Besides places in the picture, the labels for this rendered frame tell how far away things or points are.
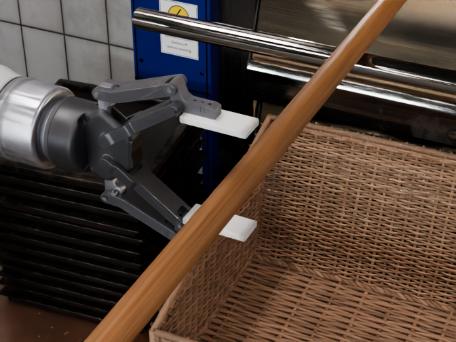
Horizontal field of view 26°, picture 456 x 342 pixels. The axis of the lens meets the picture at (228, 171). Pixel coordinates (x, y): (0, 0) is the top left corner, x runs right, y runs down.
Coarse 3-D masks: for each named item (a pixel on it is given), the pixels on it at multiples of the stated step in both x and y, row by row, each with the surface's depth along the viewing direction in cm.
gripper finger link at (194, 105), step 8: (176, 80) 93; (184, 80) 94; (184, 88) 94; (176, 96) 93; (184, 96) 94; (192, 96) 94; (184, 104) 94; (192, 104) 93; (200, 104) 93; (208, 104) 93; (216, 104) 93; (184, 112) 94; (192, 112) 94; (200, 112) 93; (208, 112) 93; (216, 112) 93
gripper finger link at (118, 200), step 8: (104, 192) 104; (128, 192) 104; (136, 192) 104; (104, 200) 104; (112, 200) 104; (120, 200) 103; (128, 200) 103; (136, 200) 104; (144, 200) 104; (128, 208) 103; (136, 208) 103; (144, 208) 103; (152, 208) 103; (136, 216) 103; (144, 216) 103; (152, 216) 103; (160, 216) 103; (152, 224) 103; (160, 224) 102; (168, 224) 104; (160, 232) 103; (168, 232) 102; (176, 232) 102
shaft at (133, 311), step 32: (384, 0) 129; (352, 32) 122; (352, 64) 117; (320, 96) 109; (288, 128) 103; (256, 160) 98; (224, 192) 93; (192, 224) 89; (224, 224) 91; (160, 256) 85; (192, 256) 87; (160, 288) 82; (128, 320) 79
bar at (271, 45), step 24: (144, 24) 134; (168, 24) 132; (192, 24) 131; (216, 24) 130; (240, 48) 129; (264, 48) 128; (288, 48) 126; (312, 48) 125; (336, 48) 125; (360, 72) 123; (384, 72) 122; (408, 72) 121; (432, 72) 120
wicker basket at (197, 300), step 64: (320, 128) 171; (256, 192) 176; (320, 192) 175; (384, 192) 170; (448, 192) 165; (256, 256) 183; (320, 256) 178; (384, 256) 174; (448, 256) 169; (192, 320) 161; (256, 320) 169; (320, 320) 169; (384, 320) 168; (448, 320) 168
